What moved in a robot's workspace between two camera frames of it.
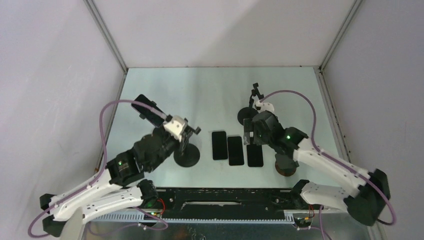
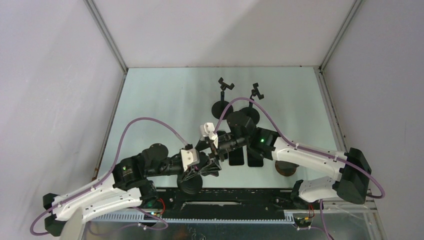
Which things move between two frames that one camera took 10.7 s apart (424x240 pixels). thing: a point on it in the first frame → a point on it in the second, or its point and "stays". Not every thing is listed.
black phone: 254,155 stays
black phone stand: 248,112 stays
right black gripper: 256,140 → 220,154
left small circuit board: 155,214 stays
